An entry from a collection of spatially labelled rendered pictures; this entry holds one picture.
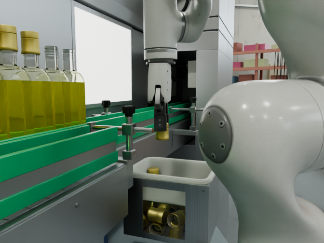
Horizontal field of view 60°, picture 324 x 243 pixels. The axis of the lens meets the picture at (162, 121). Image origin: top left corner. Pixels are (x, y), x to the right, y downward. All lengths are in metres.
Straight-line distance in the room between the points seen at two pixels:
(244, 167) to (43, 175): 0.30
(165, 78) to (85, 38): 0.41
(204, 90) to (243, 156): 1.17
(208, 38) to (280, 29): 1.10
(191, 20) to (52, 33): 0.39
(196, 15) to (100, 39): 0.46
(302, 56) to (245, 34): 10.92
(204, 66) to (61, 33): 0.78
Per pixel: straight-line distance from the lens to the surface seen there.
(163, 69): 0.68
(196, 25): 0.74
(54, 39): 0.88
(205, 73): 1.46
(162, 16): 0.71
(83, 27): 1.01
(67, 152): 0.50
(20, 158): 0.43
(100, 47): 1.08
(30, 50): 0.62
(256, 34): 11.52
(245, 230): 0.41
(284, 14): 0.37
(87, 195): 0.54
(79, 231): 0.54
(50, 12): 0.89
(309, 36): 0.38
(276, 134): 0.30
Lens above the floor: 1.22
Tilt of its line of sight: 7 degrees down
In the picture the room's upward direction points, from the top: straight up
